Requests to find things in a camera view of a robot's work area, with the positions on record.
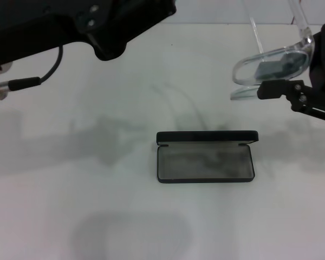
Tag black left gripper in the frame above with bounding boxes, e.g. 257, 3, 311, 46
0, 0, 177, 66

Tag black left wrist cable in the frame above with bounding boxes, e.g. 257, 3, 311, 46
0, 44, 64, 101

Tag black glasses case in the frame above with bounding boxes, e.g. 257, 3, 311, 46
154, 129, 259, 185

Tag clear transparent glasses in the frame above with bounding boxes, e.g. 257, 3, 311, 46
230, 0, 315, 101

